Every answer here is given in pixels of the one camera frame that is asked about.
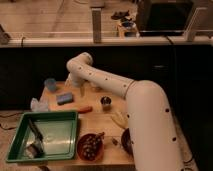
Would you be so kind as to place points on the cup with orange contents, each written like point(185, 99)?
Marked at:
point(96, 89)

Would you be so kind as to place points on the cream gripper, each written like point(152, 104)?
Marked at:
point(82, 91)

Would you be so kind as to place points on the green plastic tray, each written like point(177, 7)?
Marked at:
point(59, 130)

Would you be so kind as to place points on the small metal clip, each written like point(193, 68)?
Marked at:
point(115, 142)

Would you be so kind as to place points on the black dish brush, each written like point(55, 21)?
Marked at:
point(35, 149)

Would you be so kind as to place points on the wooden table board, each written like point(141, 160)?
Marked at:
point(98, 122)

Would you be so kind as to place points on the black monitor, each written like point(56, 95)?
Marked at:
point(162, 17)

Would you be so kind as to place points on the red bowl with grapes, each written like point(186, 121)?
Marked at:
point(90, 147)

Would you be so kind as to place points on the blue sponge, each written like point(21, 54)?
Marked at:
point(64, 98)

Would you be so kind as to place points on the blue plastic cup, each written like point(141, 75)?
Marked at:
point(50, 84)

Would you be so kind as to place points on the yellow banana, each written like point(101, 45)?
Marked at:
point(120, 119)

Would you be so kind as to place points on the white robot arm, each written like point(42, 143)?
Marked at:
point(154, 139)

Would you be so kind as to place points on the orange carrot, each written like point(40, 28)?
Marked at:
point(80, 110)

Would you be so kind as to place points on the purple bowl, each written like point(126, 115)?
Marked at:
point(126, 141)

